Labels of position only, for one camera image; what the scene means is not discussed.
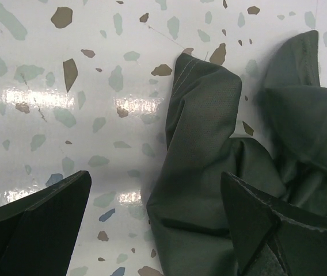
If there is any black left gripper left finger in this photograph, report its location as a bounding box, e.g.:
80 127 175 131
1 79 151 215
0 171 92 276

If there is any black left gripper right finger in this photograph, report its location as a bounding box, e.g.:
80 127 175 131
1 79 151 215
220 172 327 275

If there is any grey t shirt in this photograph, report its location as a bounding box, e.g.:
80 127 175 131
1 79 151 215
147 30 327 275

